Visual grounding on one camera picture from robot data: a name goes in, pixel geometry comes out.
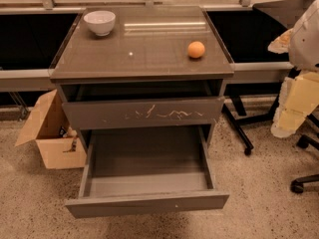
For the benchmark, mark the orange fruit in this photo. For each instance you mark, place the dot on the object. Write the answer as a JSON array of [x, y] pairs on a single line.
[[195, 50]]

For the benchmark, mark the grey drawer cabinet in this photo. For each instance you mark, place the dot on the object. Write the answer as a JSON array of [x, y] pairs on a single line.
[[143, 58]]

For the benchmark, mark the open cardboard box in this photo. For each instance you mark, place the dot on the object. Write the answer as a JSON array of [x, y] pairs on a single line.
[[48, 126]]

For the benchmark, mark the open grey middle drawer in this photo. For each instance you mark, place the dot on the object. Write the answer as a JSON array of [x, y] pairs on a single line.
[[146, 170]]

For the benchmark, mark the black rolling table base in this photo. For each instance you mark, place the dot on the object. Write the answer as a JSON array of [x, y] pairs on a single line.
[[245, 120]]

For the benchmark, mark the scratched grey top drawer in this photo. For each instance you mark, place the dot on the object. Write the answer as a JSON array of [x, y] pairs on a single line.
[[143, 113]]

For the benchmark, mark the white ceramic bowl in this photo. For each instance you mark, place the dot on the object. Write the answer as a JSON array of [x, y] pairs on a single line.
[[100, 23]]

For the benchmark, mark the torn foam chair seat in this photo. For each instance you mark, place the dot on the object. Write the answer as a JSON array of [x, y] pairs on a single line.
[[299, 96]]

